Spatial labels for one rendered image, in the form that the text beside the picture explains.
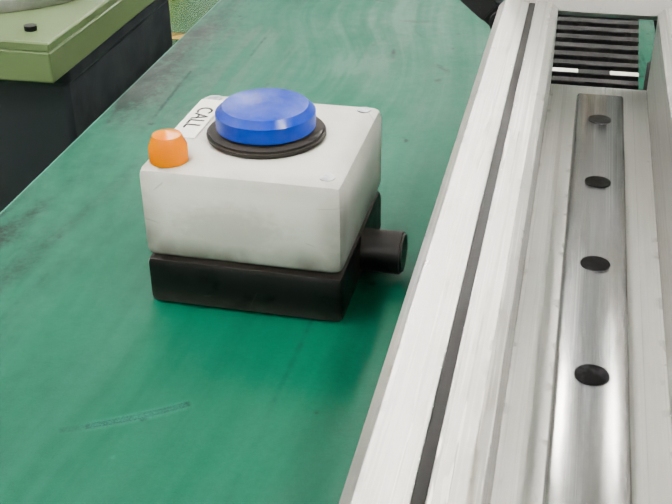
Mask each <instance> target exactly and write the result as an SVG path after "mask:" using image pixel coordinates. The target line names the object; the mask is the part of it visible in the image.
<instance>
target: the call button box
mask: <svg viewBox="0 0 672 504"><path fill-rule="evenodd" d="M226 98H228V97H225V96H220V95H211V96H208V97H205V98H204V99H201V100H200V102H199V103H198V104H197V105H196V106H195V107H194V108H193V109H192V110H191V111H190V112H189V114H188V115H187V116H186V117H185V118H184V119H183V120H182V121H181V122H180V123H179V124H178V126H177V127H176V128H175V129H177V130H179V131H180V132H181V133H182V135H183V136H184V138H185V140H186V141H187V145H188V156H189V160H188V161H187V162H186V163H185V164H183V165H181V166H178V167H173V168H160V167H156V166H153V165H151V164H150V162H149V160H148V161H147V162H146V163H145V164H144V165H143V166H142V168H141V171H140V183H141V192H142V200H143V209H144V217H145V226H146V234H147V243H148V247H149V249H150V251H152V252H153V253H152V254H151V256H150V259H149V268H150V276H151V285H152V293H153V296H154V298H155V299H157V300H163V301H171V302H179V303H187V304H195V305H203V306H212V307H220V308H228V309H236V310H244V311H252V312H260V313H269V314H277V315H285V316H293V317H301V318H309V319H317V320H326V321H334V322H337V321H341V320H342V319H343V317H344V315H345V313H346V310H347V308H348V305H349V303H350V300H351V298H352V295H353V293H354V291H355V288H356V286H357V283H358V281H359V278H360V276H361V273H362V271H372V272H381V273H390V274H400V273H401V272H403V270H404V267H405V262H406V256H407V234H405V232H404V231H395V230H385V229H380V226H381V195H380V192H379V191H378V190H377V189H378V187H379V185H380V183H381V126H382V117H381V115H380V112H379V110H377V109H374V108H369V107H352V106H339V105H326V104H314V103H313V104H314V105H315V107H316V127H315V129H314V130H313V131H312V132H311V133H310V134H309V135H307V136H305V137H303V138H301V139H298V140H295V141H292V142H288V143H283V144H276V145H249V144H242V143H237V142H234V141H230V140H228V139H226V138H224V137H222V136H221V135H220V134H219V133H218V132H217V130H216V122H215V110H216V108H217V107H218V106H219V105H220V104H221V103H222V102H223V101H224V100H225V99H226Z"/></svg>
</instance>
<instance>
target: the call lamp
mask: <svg viewBox="0 0 672 504"><path fill-rule="evenodd" d="M148 153H149V162H150V164H151V165H153V166H156V167H160V168H173V167H178V166H181V165H183V164H185V163H186V162H187V161H188V160H189V156H188V145H187V141H186V140H185V138H184V136H183V135H182V133H181V132H180V131H179V130H177V129H171V128H167V129H160V130H157V131H155V132H154V133H153V134H152V136H151V138H150V141H149V144H148Z"/></svg>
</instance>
